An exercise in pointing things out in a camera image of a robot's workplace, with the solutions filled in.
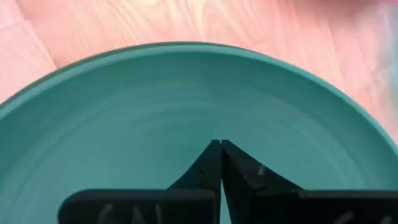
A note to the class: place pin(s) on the large teal plastic plate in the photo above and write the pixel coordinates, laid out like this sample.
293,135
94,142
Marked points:
140,118

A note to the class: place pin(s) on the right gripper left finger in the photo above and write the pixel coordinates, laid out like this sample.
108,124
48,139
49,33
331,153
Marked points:
140,205

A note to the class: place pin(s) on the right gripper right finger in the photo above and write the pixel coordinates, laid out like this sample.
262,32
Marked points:
295,205

